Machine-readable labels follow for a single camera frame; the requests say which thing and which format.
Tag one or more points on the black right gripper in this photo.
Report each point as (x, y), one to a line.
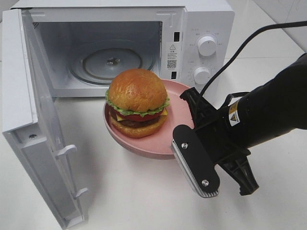
(198, 150)

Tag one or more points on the pink round plate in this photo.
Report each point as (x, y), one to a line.
(158, 145)

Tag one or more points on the burger with lettuce and tomato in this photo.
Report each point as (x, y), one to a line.
(137, 100)

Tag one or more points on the white microwave door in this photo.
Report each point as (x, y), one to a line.
(30, 121)

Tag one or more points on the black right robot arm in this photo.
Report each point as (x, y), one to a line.
(272, 109)

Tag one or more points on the lower white microwave knob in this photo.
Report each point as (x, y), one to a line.
(201, 75)

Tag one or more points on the white microwave knob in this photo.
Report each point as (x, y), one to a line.
(201, 75)
(207, 46)

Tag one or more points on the white warning label sticker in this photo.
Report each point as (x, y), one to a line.
(171, 56)

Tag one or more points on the upper white microwave knob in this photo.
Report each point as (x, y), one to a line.
(207, 46)

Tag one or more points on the glass microwave turntable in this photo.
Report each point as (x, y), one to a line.
(101, 66)

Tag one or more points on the white microwave oven body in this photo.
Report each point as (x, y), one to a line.
(66, 27)

